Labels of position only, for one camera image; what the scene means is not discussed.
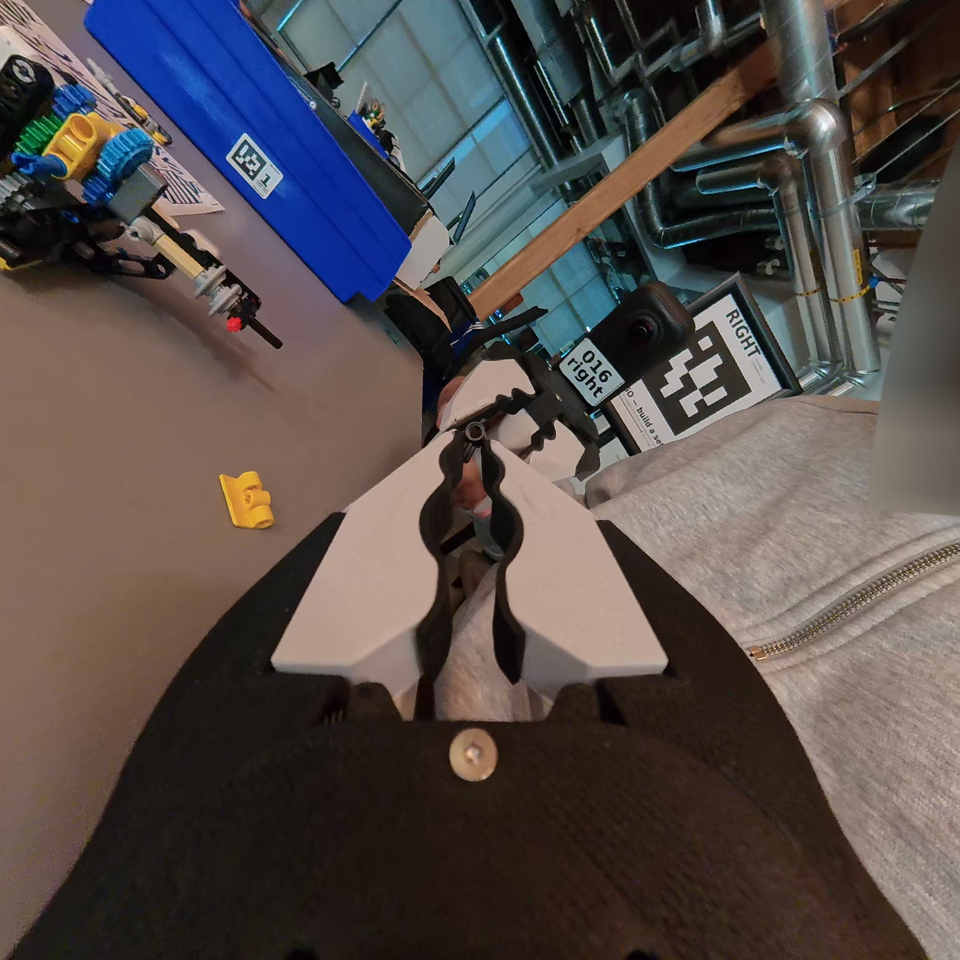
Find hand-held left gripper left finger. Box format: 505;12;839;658
270;439;466;721

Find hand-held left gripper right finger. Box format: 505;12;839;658
482;441;670;720

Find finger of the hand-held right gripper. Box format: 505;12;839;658
437;358;544;429
493;416;603;483

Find yellow lego connector piece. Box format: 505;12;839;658
218;470;276;531

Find multicoloured lego vehicle model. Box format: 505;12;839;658
0;52;285;351

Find person's right hand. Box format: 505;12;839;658
452;461;496;528

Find cardboard box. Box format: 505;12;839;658
393;208;453;295

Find wooden ceiling beam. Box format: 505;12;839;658
465;30;826;321

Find person in grey hoodie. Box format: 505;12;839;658
431;396;960;960

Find small toy figure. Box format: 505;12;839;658
358;99;402;165

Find printed paper sheet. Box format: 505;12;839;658
0;24;227;217

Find blue plastic storage bin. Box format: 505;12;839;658
83;0;414;306

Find silver metal duct pipes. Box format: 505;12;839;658
486;0;960;395

